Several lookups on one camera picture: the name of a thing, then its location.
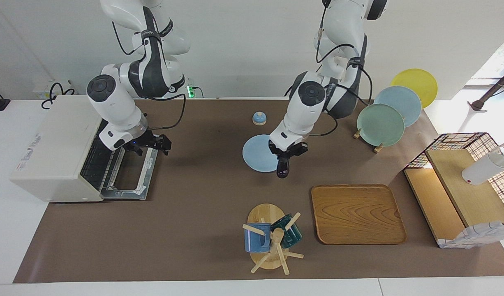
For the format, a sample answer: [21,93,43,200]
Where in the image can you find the light blue plate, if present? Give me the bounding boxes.
[242,134,288,173]

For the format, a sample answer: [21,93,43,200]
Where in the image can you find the toaster oven glass door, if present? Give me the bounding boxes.
[101,146,159,201]

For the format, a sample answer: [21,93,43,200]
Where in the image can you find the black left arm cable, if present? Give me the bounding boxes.
[307,0,374,137]

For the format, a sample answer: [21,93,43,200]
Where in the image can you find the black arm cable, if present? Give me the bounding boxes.
[307,0,374,137]
[111,6,187,130]

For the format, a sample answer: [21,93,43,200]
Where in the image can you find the blue mug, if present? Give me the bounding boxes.
[244,223,272,253]

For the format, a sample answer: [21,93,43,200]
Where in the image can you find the dark green mug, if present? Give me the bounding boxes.
[271,214,303,249]

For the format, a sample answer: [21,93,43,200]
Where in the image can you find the white cylindrical device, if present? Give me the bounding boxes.
[462,140,504,185]

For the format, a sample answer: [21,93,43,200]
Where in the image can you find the yellow racked plate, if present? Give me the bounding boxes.
[391,69,438,109]

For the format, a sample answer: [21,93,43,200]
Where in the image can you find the rectangular wooden tray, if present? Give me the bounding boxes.
[311,184,407,245]

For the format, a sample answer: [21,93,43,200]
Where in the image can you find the cream toaster oven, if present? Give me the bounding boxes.
[10,95,125,203]

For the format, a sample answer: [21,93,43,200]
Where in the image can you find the pale blue racked plate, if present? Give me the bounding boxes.
[374,86,422,128]

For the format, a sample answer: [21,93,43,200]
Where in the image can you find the wooden plate rack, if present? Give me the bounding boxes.
[353,128,384,153]

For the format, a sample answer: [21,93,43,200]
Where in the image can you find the white marbled cloth strip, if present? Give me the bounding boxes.
[438,221,504,249]

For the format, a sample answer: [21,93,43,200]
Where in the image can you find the wooden shelf unit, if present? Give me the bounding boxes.
[404,149,504,247]

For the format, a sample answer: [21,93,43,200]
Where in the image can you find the brown table mat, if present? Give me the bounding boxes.
[13,99,504,283]

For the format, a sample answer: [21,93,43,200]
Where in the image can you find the white power strip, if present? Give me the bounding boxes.
[33,80,74,100]

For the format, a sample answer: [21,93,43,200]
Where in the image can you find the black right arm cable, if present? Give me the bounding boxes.
[111,6,187,130]

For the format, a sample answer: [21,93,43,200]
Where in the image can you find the wooden mug tree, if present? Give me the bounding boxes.
[243,203,305,275]

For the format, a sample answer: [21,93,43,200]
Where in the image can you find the black wire mesh basket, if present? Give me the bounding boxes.
[403,132,504,218]

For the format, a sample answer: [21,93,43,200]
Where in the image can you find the pale green racked plate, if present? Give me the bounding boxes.
[356,104,405,147]

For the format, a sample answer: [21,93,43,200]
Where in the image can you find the dark metal pole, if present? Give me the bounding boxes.
[468,66,504,111]

